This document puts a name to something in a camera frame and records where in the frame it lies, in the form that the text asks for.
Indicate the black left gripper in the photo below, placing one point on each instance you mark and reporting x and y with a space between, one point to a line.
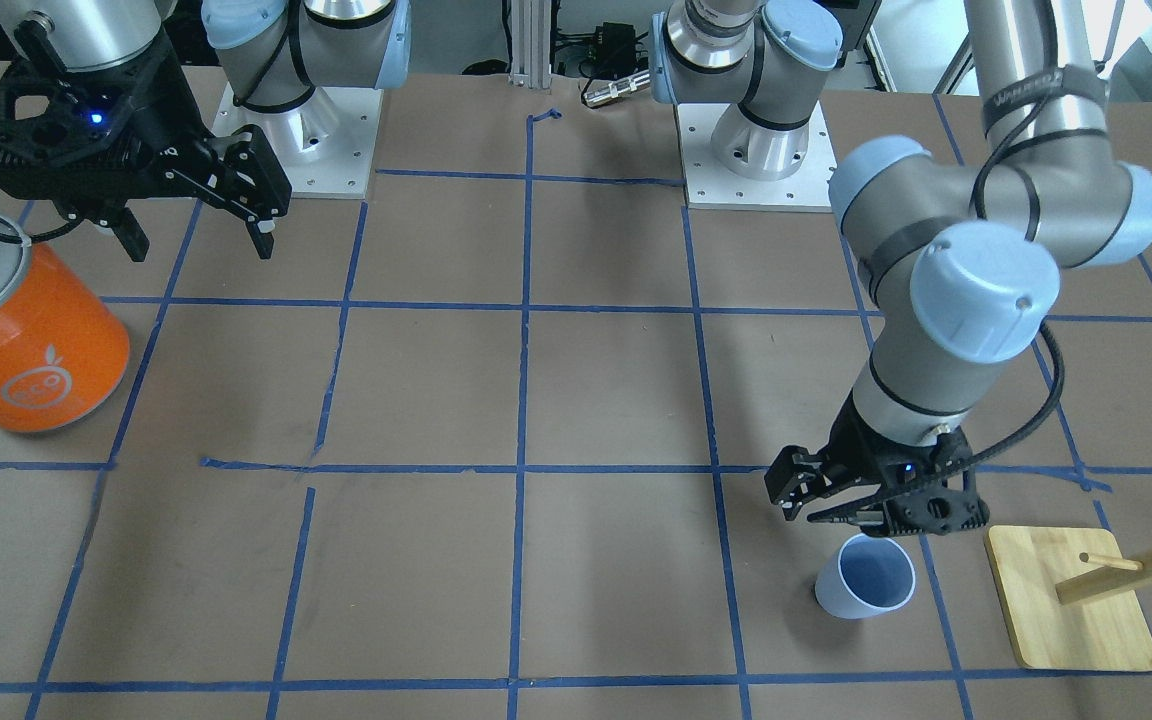
856 443

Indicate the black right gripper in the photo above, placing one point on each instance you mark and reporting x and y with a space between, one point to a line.
154 112

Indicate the light blue cup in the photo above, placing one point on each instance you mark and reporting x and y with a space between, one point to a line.
865 577

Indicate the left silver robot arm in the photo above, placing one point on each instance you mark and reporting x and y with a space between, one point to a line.
965 265

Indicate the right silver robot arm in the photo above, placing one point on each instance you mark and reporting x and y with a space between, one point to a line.
275 53

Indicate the wooden cup rack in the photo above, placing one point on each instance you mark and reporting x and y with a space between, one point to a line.
1068 597

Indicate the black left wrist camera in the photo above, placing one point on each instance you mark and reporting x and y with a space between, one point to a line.
936 509

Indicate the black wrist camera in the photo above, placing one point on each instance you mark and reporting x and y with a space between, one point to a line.
936 509
62 136

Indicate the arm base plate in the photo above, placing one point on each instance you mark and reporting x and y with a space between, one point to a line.
325 147
731 163

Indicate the aluminium frame post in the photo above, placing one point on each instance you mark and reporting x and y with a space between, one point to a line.
530 41

